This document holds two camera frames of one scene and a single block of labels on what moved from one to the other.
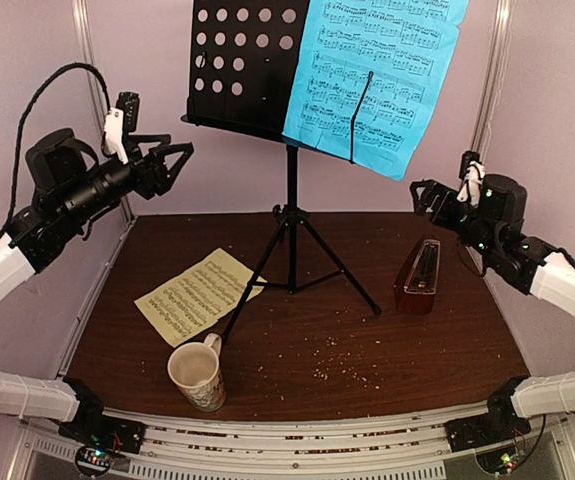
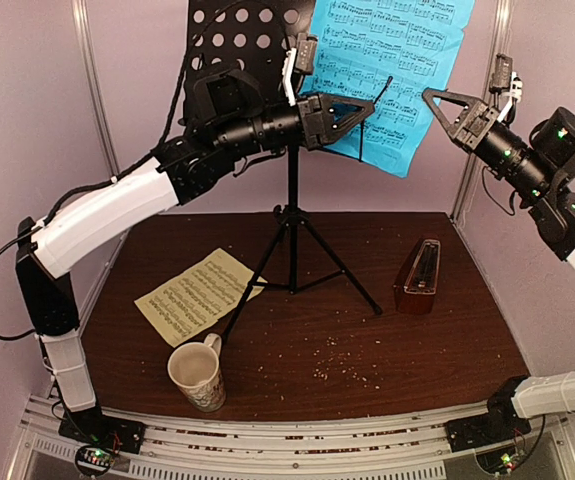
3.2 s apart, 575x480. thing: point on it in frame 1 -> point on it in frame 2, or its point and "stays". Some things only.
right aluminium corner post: x=493 y=78 stays
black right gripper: x=443 y=204 -> x=477 y=126
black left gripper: x=158 y=179 -> x=319 y=120
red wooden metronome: x=415 y=288 stays
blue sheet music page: x=410 y=47 stays
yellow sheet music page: x=202 y=294 stays
